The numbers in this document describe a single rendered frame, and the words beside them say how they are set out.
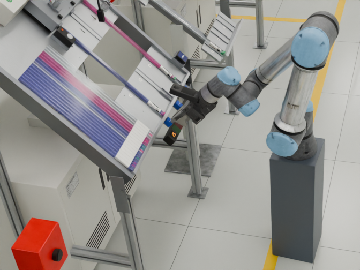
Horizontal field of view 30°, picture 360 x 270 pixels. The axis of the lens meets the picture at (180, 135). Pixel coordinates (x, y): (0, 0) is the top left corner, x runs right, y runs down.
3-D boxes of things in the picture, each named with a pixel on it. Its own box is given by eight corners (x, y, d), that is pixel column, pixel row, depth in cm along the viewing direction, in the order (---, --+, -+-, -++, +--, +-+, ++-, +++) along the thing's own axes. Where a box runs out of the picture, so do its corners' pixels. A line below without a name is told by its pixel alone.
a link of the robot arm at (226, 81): (239, 87, 239) (222, 70, 237) (219, 103, 246) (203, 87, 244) (246, 76, 244) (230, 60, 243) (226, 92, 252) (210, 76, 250)
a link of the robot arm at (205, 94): (204, 88, 244) (210, 76, 250) (196, 95, 247) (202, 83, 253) (219, 102, 246) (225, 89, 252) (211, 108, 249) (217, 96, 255)
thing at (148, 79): (181, 77, 287) (186, 73, 285) (126, 177, 238) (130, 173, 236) (148, 48, 283) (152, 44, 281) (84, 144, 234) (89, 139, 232)
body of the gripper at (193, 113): (195, 126, 257) (214, 110, 249) (178, 112, 255) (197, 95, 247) (200, 114, 262) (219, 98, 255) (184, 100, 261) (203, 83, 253)
